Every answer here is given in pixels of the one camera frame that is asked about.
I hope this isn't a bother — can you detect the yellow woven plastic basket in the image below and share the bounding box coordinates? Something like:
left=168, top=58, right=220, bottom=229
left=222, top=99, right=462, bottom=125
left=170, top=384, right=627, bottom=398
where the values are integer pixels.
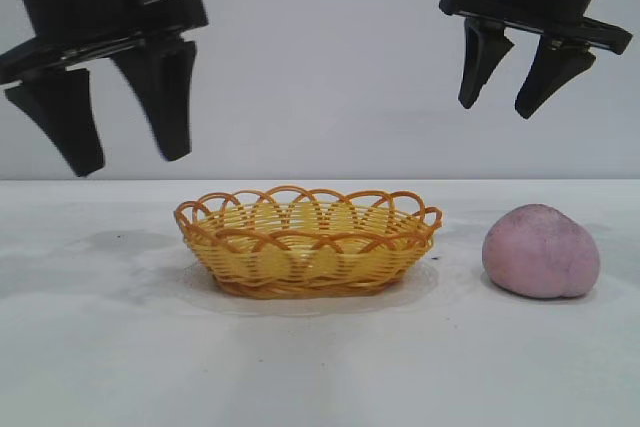
left=174, top=185, right=445, bottom=301

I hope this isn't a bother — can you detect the pink peach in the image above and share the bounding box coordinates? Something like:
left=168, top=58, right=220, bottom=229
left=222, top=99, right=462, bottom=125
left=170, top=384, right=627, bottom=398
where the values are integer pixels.
left=481, top=203, right=600, bottom=300

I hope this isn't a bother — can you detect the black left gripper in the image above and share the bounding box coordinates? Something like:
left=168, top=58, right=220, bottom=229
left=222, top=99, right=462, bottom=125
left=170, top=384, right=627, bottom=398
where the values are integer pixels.
left=0, top=0, right=209, bottom=178

